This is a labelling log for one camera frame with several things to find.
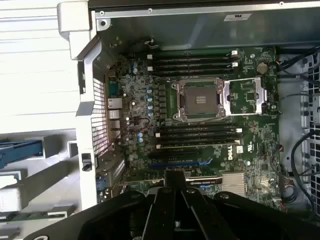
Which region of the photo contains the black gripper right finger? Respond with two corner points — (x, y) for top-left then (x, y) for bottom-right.
(175, 169), (320, 240)

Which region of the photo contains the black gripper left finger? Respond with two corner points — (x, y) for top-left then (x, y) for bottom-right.
(28, 169), (176, 240)

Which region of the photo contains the hard disk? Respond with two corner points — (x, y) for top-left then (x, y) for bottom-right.
(0, 140), (44, 169)

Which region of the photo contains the black graphics card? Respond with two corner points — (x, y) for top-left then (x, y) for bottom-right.
(184, 174), (224, 192)

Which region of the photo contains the silver finned heat sink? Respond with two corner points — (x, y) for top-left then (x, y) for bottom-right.
(221, 171), (248, 197)

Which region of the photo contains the blue expansion slot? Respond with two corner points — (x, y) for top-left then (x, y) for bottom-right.
(148, 160), (210, 169)

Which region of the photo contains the black expansion slot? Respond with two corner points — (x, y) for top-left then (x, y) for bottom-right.
(147, 149), (200, 161)

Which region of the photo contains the green motherboard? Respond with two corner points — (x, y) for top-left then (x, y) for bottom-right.
(107, 44), (282, 201)

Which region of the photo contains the grey parts rack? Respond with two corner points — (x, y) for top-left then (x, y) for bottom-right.
(0, 128), (82, 240)

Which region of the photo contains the CPU socket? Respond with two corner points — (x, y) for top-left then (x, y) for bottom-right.
(172, 78), (226, 123)

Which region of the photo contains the silver ethernet port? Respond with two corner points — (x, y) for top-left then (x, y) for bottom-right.
(107, 97), (123, 110)

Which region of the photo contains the green RAM stick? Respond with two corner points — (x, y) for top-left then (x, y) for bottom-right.
(0, 211), (76, 222)

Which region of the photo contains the blue rear port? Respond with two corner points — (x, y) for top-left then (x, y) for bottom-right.
(108, 81), (120, 97)

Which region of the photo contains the silver CPU chip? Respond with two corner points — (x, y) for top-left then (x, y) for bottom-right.
(0, 187), (21, 213)

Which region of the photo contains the black open PC case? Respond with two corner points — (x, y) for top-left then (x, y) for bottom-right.
(74, 0), (320, 240)

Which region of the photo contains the thick black case cable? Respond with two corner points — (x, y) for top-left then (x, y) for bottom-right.
(291, 131), (320, 216)

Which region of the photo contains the black wire white plug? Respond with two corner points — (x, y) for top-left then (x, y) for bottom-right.
(129, 36), (161, 49)

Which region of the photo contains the white case corner bracket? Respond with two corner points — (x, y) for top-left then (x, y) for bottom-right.
(56, 0), (97, 61)

